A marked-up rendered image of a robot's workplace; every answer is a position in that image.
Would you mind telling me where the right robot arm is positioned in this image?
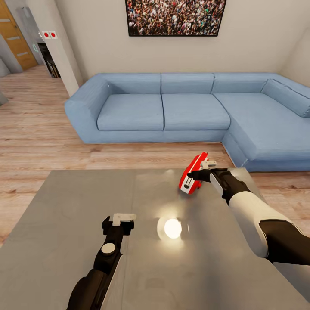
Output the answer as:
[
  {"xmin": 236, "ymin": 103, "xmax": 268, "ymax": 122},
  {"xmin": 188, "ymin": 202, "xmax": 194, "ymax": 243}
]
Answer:
[{"xmin": 187, "ymin": 161, "xmax": 310, "ymax": 303}]

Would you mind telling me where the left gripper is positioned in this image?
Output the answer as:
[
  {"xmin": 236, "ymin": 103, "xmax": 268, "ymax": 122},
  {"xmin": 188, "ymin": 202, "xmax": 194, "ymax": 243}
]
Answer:
[{"xmin": 102, "ymin": 216, "xmax": 134, "ymax": 239}]

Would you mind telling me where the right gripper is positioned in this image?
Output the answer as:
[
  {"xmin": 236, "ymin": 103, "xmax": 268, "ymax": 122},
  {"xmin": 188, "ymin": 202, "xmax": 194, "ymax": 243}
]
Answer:
[{"xmin": 187, "ymin": 169, "xmax": 210, "ymax": 182}]

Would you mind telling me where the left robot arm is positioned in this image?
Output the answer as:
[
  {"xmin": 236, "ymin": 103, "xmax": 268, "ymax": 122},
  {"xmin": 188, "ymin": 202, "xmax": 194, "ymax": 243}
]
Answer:
[{"xmin": 66, "ymin": 213, "xmax": 136, "ymax": 310}]

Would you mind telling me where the radio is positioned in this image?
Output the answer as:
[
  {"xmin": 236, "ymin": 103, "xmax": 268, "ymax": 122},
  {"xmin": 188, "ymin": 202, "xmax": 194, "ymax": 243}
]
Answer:
[{"xmin": 179, "ymin": 152, "xmax": 209, "ymax": 194}]

